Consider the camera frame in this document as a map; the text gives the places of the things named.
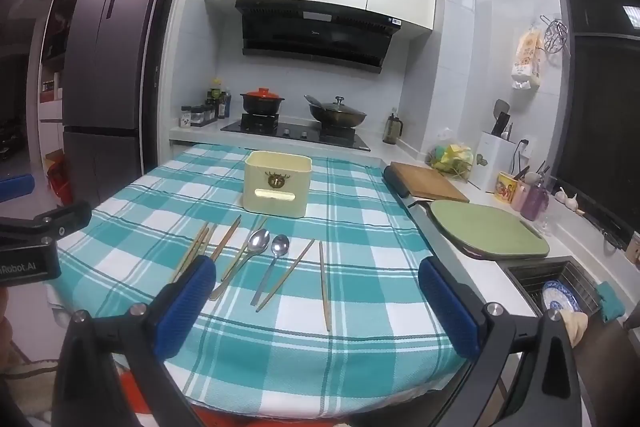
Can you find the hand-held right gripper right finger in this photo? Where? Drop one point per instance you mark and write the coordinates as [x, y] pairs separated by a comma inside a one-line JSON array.
[[447, 312]]

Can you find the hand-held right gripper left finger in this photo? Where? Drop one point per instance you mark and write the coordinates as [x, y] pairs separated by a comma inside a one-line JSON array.
[[186, 307]]

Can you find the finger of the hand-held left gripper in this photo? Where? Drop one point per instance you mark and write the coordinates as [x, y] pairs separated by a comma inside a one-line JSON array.
[[15, 190], [60, 222]]

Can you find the wooden chopstick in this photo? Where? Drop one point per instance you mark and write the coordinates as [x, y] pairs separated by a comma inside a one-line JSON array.
[[324, 282], [192, 247], [250, 239], [210, 239], [227, 237], [198, 247], [290, 269]]

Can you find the metal spoon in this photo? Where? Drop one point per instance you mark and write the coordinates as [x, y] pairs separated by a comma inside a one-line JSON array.
[[258, 241], [280, 247]]

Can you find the cream utensil holder box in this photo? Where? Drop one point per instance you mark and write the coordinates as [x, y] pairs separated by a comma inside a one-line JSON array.
[[260, 169]]

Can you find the red plastic bag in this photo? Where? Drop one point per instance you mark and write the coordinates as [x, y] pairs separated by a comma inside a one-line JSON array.
[[59, 182]]

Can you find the red plastic object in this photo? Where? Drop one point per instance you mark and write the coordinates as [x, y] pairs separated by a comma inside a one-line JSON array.
[[165, 392]]

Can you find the green cutting board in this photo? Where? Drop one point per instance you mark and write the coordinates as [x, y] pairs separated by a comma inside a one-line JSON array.
[[490, 229]]

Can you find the blue patterned plate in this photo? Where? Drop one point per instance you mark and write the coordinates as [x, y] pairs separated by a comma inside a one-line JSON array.
[[557, 297]]

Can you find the teal plaid tablecloth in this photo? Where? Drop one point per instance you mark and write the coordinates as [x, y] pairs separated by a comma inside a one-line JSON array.
[[350, 257]]

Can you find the beige cloth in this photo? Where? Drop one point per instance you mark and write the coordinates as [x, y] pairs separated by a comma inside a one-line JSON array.
[[575, 327]]

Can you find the wooden cutting board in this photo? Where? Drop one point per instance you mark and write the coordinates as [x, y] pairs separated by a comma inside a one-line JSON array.
[[430, 181]]

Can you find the pink cup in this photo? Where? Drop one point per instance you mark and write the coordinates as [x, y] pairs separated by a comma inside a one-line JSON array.
[[520, 199]]

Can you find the yellow printed mug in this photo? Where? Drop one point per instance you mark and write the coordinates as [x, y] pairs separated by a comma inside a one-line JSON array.
[[506, 191]]

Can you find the grey refrigerator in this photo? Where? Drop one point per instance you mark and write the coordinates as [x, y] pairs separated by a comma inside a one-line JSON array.
[[100, 82]]

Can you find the purple bottle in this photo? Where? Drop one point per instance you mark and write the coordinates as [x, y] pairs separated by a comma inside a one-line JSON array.
[[536, 204]]

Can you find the mesh bag of sponges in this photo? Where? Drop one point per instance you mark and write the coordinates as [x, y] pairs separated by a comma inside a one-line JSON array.
[[452, 159]]

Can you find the white knife block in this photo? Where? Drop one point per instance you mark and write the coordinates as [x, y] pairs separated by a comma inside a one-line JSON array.
[[492, 162]]

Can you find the teal dish cloth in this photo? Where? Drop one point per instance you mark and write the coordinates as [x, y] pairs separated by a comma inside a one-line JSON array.
[[610, 302]]

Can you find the white label spice jar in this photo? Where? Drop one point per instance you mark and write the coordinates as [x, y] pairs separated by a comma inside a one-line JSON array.
[[186, 118]]

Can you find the garlic bulbs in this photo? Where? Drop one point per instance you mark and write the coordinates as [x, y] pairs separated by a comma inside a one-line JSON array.
[[570, 202]]

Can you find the dark spice jars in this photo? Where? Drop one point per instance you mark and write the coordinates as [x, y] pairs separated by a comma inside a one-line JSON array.
[[204, 114]]

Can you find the dark water jug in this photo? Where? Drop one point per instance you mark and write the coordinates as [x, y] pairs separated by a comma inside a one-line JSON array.
[[391, 129]]

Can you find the dark sauce bottle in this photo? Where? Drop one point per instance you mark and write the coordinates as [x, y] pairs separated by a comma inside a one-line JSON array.
[[225, 104]]

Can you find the black spatula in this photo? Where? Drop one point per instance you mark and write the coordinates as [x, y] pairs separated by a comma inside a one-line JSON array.
[[501, 114]]

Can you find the black gas stove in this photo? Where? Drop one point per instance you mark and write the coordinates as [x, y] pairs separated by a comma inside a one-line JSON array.
[[300, 133]]

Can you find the black pot with red lid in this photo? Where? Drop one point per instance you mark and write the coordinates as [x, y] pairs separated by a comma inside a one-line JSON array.
[[261, 102]]

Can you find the dark wok with lid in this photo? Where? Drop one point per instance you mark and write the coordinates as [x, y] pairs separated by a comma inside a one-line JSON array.
[[337, 113]]

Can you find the dark window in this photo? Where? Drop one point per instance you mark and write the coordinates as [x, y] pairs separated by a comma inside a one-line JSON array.
[[600, 107]]

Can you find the hanging printed bag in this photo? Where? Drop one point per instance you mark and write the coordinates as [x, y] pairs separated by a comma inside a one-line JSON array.
[[527, 57]]

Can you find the black range hood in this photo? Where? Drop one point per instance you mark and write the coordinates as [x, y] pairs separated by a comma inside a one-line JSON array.
[[310, 37]]

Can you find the wall socket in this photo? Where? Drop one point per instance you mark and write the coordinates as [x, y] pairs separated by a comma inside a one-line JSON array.
[[524, 147]]

